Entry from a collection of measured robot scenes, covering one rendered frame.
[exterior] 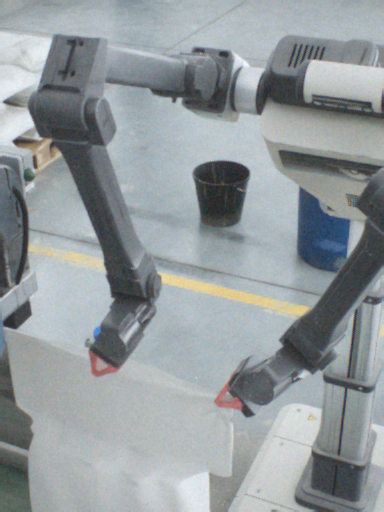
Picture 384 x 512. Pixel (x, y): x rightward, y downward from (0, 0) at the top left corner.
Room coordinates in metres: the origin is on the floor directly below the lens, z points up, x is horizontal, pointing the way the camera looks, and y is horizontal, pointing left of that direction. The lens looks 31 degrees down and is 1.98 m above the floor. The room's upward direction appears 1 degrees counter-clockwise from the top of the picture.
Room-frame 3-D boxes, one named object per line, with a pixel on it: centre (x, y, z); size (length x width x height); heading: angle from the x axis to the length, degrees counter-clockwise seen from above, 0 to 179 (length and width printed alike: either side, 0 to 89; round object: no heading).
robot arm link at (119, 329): (1.14, 0.11, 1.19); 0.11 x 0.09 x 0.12; 157
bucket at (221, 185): (3.69, -0.15, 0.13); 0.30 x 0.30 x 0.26
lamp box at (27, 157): (1.51, 0.37, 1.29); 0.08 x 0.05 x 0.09; 65
